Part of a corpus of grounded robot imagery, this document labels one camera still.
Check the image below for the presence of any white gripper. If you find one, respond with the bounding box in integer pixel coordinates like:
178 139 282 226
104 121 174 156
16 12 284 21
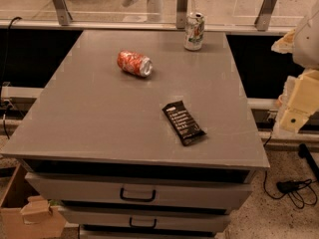
271 1 319 132

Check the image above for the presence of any red coke can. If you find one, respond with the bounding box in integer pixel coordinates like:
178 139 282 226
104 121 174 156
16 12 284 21
117 51 153 78

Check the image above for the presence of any white green soda can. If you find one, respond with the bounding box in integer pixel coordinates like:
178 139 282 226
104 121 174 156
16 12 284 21
184 12 204 51

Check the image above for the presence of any black pole at right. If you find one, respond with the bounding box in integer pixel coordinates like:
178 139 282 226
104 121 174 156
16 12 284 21
298 143 319 181

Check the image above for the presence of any black snack bar wrapper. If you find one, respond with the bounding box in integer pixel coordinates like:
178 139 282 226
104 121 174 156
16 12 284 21
162 101 205 146

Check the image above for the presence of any grey drawer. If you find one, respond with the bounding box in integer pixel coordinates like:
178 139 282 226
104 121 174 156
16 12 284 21
26 172 251 211
59 207 230 233

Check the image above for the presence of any top grey drawer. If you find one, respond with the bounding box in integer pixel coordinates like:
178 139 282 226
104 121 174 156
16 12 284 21
26 172 251 211

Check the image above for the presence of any grey drawer cabinet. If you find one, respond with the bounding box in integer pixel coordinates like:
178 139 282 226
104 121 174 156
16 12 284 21
3 30 269 239

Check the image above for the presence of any cardboard box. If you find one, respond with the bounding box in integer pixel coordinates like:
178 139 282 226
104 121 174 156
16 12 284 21
0 165 66 239

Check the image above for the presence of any right metal bracket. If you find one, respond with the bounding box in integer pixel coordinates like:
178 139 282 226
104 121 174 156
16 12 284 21
254 0 277 31

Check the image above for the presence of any metal bracket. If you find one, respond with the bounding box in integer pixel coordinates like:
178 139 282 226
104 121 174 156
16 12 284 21
254 0 277 31
52 0 72 26
175 0 188 29

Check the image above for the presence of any middle metal bracket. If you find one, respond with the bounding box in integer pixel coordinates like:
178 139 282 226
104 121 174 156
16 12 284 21
175 0 188 29

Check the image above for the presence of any left metal bracket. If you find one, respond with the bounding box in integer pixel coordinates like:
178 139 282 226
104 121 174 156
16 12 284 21
52 0 72 26

